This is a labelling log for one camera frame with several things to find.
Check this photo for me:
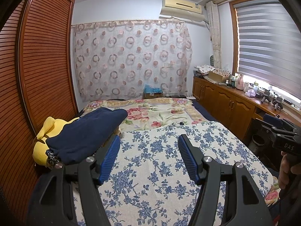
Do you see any striped window blind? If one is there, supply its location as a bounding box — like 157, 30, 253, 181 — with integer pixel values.
235, 2, 301, 99

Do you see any wooden cabinet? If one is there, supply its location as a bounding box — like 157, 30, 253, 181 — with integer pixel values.
192, 75, 301, 144

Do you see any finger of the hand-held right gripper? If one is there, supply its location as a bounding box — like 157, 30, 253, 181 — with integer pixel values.
263, 114, 298, 132
253, 119, 281, 144

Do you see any small grey tripod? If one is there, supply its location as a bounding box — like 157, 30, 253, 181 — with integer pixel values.
261, 90, 271, 104
273, 94, 284, 111

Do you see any pink floral blanket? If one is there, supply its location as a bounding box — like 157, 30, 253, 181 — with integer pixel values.
81, 98, 205, 132

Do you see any navy printed t-shirt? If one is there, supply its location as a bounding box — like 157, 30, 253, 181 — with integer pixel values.
46, 107, 128, 165

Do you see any circle-print sheer curtain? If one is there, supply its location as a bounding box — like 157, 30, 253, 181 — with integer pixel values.
72, 20, 193, 102

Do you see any circle-print dark garment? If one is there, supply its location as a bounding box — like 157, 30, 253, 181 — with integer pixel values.
46, 149, 63, 170

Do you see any open cardboard box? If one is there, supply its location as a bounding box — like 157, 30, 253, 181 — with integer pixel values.
208, 68, 231, 83

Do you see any dark blue bed sheet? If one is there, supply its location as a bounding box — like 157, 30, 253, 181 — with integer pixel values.
192, 99, 217, 121

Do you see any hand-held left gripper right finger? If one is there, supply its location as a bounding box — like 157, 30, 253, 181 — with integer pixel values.
178, 134, 273, 226

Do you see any folded floral cloth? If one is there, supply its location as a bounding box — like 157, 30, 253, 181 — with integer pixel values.
194, 65, 218, 76

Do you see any blue floral cloth cover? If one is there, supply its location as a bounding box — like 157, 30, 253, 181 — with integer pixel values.
73, 121, 274, 226

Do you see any person's right hand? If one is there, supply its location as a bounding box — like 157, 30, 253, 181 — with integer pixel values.
277, 152, 299, 192

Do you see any beige patterned drape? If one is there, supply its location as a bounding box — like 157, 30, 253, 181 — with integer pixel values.
206, 1, 223, 69

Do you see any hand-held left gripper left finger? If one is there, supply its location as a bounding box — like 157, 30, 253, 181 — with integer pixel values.
27, 135, 121, 226

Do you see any wall air conditioner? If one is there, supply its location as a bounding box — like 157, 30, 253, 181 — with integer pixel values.
160, 0, 205, 23

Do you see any dark round bin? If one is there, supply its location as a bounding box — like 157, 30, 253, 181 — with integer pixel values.
252, 134, 267, 147

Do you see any wooden louvered wardrobe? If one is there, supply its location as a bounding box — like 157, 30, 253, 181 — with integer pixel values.
0, 0, 79, 226

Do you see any yellow plush toy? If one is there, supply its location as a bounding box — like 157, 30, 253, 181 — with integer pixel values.
32, 116, 121, 167

